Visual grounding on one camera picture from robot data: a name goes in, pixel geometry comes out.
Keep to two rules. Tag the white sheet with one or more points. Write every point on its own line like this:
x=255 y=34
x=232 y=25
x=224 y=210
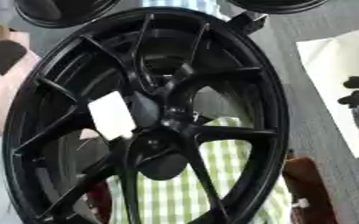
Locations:
x=328 y=64

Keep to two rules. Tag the black wheel stand bracket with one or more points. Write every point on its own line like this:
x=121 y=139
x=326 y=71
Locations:
x=246 y=22

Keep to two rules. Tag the black padded object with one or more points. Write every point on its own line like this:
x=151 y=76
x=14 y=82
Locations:
x=5 y=55

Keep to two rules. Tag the black round wheel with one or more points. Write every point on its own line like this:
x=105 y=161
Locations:
x=277 y=5
x=60 y=11

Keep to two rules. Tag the black spoked wheel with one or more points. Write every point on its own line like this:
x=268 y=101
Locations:
x=249 y=96

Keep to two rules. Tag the pink fabric bundle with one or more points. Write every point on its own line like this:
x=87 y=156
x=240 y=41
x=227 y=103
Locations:
x=4 y=96

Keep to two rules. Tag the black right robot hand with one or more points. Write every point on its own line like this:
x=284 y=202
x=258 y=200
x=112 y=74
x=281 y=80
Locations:
x=355 y=98

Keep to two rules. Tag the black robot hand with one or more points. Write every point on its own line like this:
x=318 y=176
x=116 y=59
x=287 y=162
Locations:
x=162 y=166

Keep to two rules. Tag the brown chair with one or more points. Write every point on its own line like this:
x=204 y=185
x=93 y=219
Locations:
x=310 y=186

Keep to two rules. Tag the red object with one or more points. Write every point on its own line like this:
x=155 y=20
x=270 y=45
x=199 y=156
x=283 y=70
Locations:
x=100 y=201

